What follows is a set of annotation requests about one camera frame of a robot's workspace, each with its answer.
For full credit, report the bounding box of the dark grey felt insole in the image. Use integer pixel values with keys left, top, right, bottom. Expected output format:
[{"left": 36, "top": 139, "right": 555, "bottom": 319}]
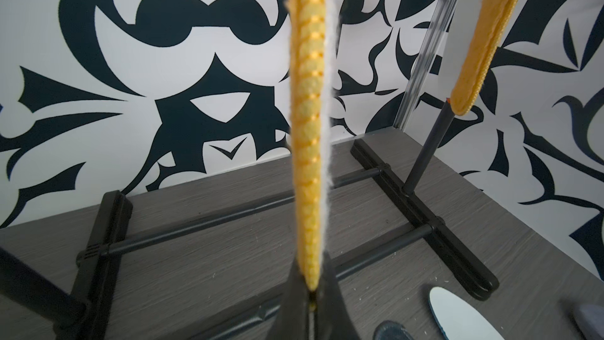
[{"left": 372, "top": 320, "right": 413, "bottom": 340}]

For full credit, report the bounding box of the orange fuzzy insole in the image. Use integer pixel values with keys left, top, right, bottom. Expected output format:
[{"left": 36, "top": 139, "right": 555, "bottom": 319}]
[
  {"left": 448, "top": 0, "right": 518, "bottom": 116},
  {"left": 287, "top": 0, "right": 338, "bottom": 293}
]

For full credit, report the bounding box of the orange-edged insole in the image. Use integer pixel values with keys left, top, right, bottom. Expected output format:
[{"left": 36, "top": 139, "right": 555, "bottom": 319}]
[{"left": 429, "top": 286, "right": 504, "bottom": 340}]

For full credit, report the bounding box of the black garment rack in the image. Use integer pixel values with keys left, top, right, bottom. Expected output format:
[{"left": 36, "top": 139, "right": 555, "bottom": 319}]
[{"left": 1, "top": 104, "right": 500, "bottom": 339}]

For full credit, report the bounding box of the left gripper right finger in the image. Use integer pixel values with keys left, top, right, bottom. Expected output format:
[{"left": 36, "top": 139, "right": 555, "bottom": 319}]
[{"left": 314, "top": 252, "right": 360, "bottom": 339}]

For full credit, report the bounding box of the grey fabric case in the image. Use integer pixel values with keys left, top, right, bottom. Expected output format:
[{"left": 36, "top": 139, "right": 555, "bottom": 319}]
[{"left": 573, "top": 304, "right": 604, "bottom": 340}]

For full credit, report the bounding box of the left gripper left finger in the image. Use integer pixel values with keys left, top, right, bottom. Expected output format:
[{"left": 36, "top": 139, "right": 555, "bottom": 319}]
[{"left": 266, "top": 259, "right": 310, "bottom": 340}]

